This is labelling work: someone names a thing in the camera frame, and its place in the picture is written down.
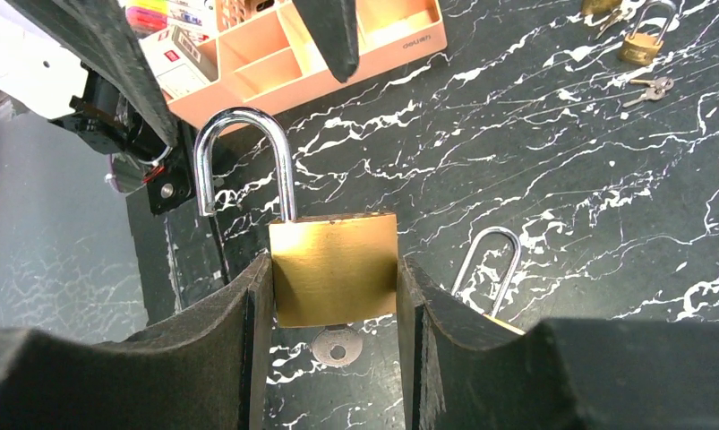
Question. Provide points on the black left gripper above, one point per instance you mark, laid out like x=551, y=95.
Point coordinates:
x=104, y=115

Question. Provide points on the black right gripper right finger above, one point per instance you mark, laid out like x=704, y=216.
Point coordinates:
x=460, y=370

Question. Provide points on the colourful marker set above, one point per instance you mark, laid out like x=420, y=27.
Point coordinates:
x=146, y=17

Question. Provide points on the brass padlock with key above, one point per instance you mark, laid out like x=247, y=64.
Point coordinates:
x=640, y=48
x=616, y=12

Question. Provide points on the orange plastic desk organizer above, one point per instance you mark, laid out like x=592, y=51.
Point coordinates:
x=268, y=60

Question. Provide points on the white red small box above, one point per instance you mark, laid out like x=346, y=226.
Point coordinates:
x=178, y=65

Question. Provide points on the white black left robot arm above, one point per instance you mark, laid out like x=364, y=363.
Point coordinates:
x=47, y=47

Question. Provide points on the small brass padlock shackle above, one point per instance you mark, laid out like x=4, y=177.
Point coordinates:
x=329, y=270

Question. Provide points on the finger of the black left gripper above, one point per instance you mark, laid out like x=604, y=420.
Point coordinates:
x=333, y=26

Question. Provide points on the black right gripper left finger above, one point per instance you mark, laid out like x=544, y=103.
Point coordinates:
x=204, y=368

